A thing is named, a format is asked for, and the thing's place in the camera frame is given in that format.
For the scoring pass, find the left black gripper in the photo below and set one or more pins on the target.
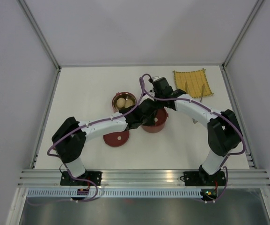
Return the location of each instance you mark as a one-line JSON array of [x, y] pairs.
[[151, 122]]

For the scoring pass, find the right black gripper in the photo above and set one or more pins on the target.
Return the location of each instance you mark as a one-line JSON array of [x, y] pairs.
[[161, 106]]

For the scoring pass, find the red steel bowl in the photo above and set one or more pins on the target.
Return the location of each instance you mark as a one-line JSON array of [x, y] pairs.
[[152, 128], [125, 95]]

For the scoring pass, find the round bun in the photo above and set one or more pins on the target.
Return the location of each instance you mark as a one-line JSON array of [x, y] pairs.
[[120, 102], [128, 103]]

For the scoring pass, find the red lid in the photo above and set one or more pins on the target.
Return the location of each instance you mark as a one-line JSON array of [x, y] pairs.
[[161, 117], [116, 139]]

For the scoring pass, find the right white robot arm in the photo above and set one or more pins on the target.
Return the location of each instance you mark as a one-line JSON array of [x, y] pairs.
[[223, 131]]

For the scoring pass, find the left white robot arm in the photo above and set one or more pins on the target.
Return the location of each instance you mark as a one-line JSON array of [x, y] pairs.
[[70, 138]]

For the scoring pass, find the yellow bamboo mat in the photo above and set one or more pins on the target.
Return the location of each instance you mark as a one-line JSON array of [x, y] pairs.
[[195, 83]]

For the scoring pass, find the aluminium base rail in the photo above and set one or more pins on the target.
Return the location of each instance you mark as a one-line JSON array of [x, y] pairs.
[[50, 178]]

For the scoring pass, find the right aluminium frame post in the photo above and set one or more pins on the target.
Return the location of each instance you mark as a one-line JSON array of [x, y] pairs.
[[248, 22]]

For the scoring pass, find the aluminium frame post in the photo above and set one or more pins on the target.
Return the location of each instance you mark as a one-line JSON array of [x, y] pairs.
[[36, 28], [248, 22]]

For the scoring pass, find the white slotted cable duct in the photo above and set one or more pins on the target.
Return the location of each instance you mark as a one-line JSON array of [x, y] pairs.
[[112, 192]]

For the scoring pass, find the left aluminium frame post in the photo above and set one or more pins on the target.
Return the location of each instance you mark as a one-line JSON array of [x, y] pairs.
[[36, 28]]

